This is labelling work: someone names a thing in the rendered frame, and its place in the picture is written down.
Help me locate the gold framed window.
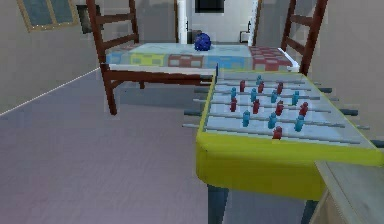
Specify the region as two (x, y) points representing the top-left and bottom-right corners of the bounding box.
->
(16, 0), (80, 33)

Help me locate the pale wooden table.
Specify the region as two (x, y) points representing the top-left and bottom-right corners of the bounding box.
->
(309, 160), (384, 224)

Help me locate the white room door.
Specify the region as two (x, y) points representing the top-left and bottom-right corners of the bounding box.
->
(176, 0), (189, 45)

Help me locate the red-brown wooden bed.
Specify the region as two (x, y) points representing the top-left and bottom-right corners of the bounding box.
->
(85, 0), (329, 117)

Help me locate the dark framed wall picture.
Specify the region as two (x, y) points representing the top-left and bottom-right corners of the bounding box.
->
(76, 4), (95, 35)

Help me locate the blue ball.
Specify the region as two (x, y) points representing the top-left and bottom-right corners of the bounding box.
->
(194, 32), (212, 52)

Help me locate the yellow table football game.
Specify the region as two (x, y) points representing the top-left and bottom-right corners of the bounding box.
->
(182, 68), (384, 224)

